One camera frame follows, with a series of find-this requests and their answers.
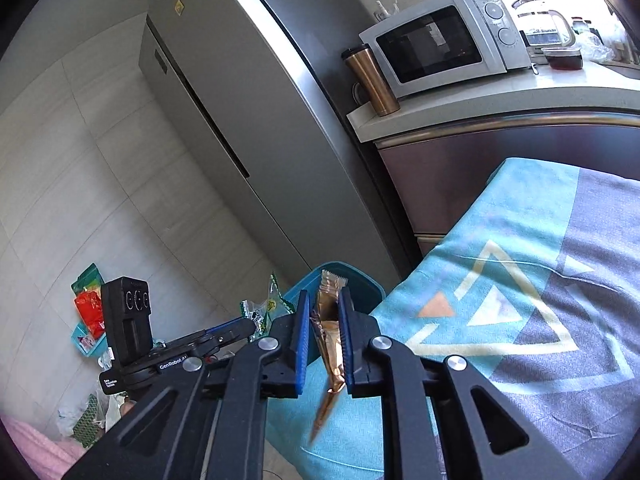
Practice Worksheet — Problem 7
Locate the green yellow crumpled packet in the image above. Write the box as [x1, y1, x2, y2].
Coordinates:
[240, 272, 297, 336]

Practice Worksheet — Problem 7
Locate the copper travel mug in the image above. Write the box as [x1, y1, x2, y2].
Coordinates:
[341, 44, 401, 118]

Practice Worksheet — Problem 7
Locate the grey refrigerator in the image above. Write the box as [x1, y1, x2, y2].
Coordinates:
[139, 0, 421, 286]

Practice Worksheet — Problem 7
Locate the silver microwave oven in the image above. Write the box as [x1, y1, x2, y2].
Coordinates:
[359, 0, 532, 101]

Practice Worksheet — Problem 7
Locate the teal snack packet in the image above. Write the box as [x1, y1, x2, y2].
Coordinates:
[70, 322, 108, 358]

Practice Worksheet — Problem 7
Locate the clear plastic bag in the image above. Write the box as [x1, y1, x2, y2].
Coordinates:
[580, 25, 626, 63]

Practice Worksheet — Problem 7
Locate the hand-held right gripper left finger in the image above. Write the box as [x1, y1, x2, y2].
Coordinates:
[62, 290, 313, 480]

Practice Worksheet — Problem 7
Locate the glass electric kettle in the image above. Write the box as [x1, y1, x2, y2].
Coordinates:
[511, 0, 577, 53]

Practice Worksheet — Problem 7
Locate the green mesh bag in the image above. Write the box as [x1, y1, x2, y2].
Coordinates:
[75, 394, 107, 447]

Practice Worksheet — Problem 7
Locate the green snack packet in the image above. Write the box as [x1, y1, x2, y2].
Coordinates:
[71, 263, 104, 311]

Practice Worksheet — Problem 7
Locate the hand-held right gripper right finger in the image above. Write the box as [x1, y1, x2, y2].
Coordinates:
[337, 291, 583, 480]

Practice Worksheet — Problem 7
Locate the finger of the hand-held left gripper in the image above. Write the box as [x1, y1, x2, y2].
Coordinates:
[162, 317, 257, 361]

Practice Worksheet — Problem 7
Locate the gold snack wrapper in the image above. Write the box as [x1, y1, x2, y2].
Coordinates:
[307, 270, 351, 446]

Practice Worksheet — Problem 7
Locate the red snack packet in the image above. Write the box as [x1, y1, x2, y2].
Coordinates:
[75, 290, 107, 341]

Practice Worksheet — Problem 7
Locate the dark bowl with lid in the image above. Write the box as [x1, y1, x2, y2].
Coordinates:
[541, 46, 585, 71]

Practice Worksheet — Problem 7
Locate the kitchen counter cabinet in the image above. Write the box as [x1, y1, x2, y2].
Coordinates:
[346, 60, 640, 261]

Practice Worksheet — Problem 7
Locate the teal grey printed tablecloth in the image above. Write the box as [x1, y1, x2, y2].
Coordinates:
[265, 157, 640, 480]

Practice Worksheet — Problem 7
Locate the blue waste bin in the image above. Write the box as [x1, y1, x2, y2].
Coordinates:
[277, 260, 386, 366]

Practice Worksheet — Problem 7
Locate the pink cloth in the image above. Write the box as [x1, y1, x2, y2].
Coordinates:
[0, 415, 86, 480]

